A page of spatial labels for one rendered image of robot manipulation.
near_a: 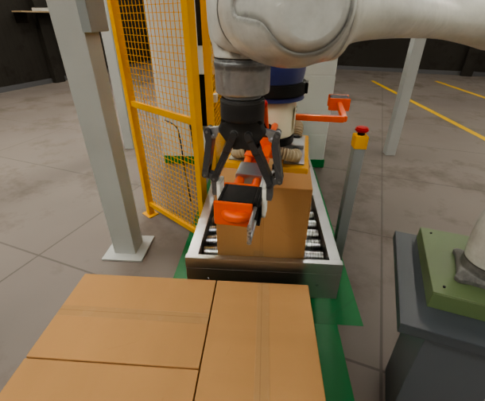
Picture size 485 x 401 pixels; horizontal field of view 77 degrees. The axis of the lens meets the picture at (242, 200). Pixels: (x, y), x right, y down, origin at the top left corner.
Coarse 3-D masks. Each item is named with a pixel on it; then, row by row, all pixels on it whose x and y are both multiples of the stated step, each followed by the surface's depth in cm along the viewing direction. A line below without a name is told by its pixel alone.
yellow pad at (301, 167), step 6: (306, 138) 126; (306, 144) 120; (306, 150) 114; (306, 156) 110; (282, 162) 105; (288, 162) 104; (300, 162) 104; (306, 162) 105; (288, 168) 102; (294, 168) 102; (300, 168) 101; (306, 168) 101
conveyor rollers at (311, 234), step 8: (312, 216) 179; (312, 224) 171; (312, 232) 164; (208, 240) 159; (216, 240) 159; (312, 240) 157; (208, 248) 152; (216, 248) 152; (312, 248) 157; (304, 256) 149; (312, 256) 148; (320, 256) 148
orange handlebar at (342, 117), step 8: (336, 104) 129; (344, 112) 115; (304, 120) 113; (312, 120) 112; (320, 120) 112; (328, 120) 111; (336, 120) 111; (344, 120) 111; (272, 128) 99; (248, 152) 80; (264, 152) 80; (248, 160) 77; (256, 184) 66; (224, 216) 57; (232, 216) 56; (240, 216) 56; (248, 216) 57
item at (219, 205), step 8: (224, 184) 63; (232, 184) 63; (240, 184) 63; (248, 184) 63; (224, 192) 60; (232, 192) 60; (240, 192) 60; (248, 192) 60; (256, 192) 60; (216, 200) 57; (224, 200) 57; (232, 200) 57; (240, 200) 57; (248, 200) 57; (216, 208) 58; (224, 208) 57; (232, 208) 57; (240, 208) 57; (248, 208) 56; (216, 216) 59; (232, 224) 59; (240, 224) 58
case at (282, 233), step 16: (272, 160) 146; (224, 176) 132; (288, 176) 132; (304, 176) 132; (288, 192) 123; (304, 192) 122; (272, 208) 128; (288, 208) 127; (304, 208) 126; (224, 224) 136; (272, 224) 132; (288, 224) 131; (304, 224) 130; (224, 240) 140; (240, 240) 139; (256, 240) 138; (272, 240) 136; (288, 240) 135; (304, 240) 134; (256, 256) 142; (272, 256) 141; (288, 256) 140
